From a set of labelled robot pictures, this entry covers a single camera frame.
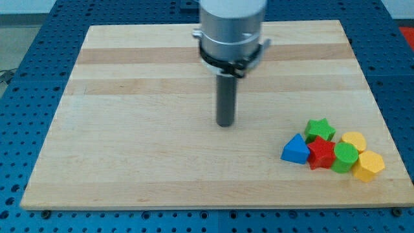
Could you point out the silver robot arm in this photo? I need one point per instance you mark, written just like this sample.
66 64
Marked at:
229 34

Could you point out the green star block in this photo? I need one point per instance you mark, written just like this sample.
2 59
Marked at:
318 128

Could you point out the red star block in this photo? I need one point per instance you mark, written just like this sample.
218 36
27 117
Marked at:
321 153

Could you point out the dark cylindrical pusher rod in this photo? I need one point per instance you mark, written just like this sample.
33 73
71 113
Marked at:
226 100

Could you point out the wooden board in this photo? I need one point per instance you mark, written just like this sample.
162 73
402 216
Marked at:
135 128

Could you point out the blue triangular block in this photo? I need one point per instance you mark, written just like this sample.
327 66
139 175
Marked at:
296 150

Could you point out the green cylinder block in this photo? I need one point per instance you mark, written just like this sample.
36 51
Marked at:
346 155

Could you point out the yellow cylinder block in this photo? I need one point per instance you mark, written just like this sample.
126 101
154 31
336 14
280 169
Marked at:
356 139

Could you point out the yellow hexagon block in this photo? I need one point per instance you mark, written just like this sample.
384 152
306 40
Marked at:
368 166

